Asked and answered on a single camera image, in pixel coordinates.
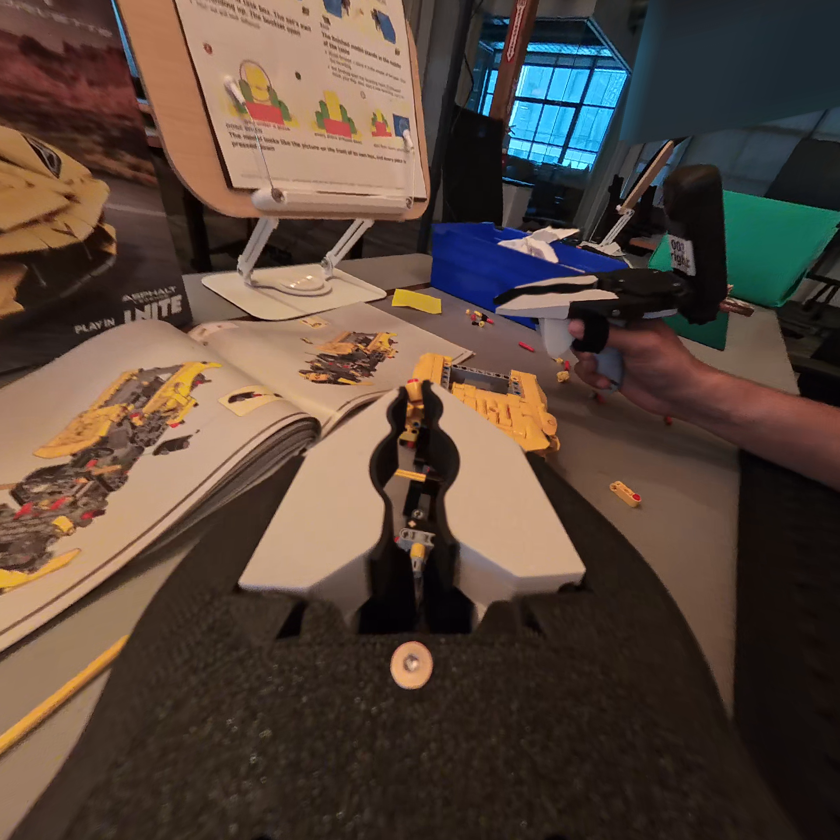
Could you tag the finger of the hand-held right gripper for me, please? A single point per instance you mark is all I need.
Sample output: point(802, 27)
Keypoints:
point(558, 283)
point(531, 304)

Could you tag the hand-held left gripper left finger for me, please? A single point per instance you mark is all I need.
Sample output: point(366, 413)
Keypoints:
point(315, 525)

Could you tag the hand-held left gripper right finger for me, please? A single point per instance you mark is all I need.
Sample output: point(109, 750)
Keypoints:
point(512, 525)

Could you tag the yellow toy brick car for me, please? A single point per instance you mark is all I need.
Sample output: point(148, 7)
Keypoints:
point(499, 407)

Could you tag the person's right forearm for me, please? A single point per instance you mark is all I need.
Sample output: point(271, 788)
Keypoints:
point(774, 426)

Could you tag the grey desk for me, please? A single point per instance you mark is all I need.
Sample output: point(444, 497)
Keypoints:
point(656, 472)

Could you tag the person's right hand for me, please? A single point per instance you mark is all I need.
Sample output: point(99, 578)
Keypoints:
point(663, 374)

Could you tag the scattered small brick pieces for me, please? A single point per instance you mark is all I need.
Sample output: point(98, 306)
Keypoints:
point(525, 346)

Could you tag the crumpled white paper bags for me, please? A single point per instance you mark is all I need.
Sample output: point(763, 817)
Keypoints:
point(535, 239)

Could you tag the brown rod tool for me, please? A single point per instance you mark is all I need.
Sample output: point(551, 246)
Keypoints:
point(735, 307)

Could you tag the blue storage bin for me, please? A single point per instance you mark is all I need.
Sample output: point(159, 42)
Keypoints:
point(472, 262)

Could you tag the green plastic tote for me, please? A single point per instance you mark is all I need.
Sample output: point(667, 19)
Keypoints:
point(774, 243)

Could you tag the white stand with wooden board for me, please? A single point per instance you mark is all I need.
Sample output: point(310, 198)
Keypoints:
point(640, 190)

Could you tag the yellow paper note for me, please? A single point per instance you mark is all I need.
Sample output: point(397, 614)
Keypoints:
point(417, 300)

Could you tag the brown wooden pillar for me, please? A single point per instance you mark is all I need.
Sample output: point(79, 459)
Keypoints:
point(515, 59)

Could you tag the black perforated mat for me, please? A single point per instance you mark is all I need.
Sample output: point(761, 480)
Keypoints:
point(787, 590)

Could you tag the open instruction booklet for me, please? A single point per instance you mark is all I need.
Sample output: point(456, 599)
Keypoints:
point(65, 380)

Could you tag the yellow axle with black end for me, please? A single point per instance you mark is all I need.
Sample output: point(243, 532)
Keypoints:
point(65, 695)

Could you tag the toy car set box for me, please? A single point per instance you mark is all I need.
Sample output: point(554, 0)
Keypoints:
point(65, 197)

